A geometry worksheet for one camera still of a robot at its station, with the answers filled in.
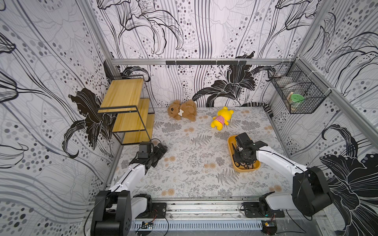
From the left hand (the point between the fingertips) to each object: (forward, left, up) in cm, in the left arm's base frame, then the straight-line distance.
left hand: (166, 153), depth 89 cm
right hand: (0, -45, 0) cm, 45 cm away
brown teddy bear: (+33, -11, +5) cm, 35 cm away
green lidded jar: (+21, -72, +30) cm, 80 cm away
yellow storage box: (-9, -44, +2) cm, 45 cm away
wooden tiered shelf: (+18, +20, +28) cm, 39 cm away
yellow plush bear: (+29, -37, +3) cm, 47 cm away
